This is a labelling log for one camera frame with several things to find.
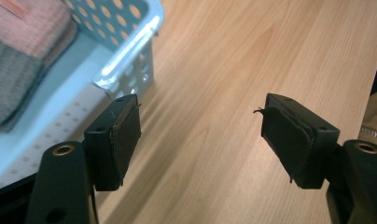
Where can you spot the grey pink glove with label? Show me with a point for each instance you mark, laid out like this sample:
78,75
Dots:
18,40

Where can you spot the beige cloth with zipper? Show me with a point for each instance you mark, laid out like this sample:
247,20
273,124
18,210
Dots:
376,115

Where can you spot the white perforated plastic basket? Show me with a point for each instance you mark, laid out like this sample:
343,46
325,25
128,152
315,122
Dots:
84,71

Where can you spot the grey pink fingerless glove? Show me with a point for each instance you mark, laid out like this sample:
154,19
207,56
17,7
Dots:
61,46

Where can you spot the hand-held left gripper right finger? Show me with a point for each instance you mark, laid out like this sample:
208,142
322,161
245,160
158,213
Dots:
295,146

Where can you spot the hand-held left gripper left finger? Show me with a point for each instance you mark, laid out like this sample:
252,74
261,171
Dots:
112,149

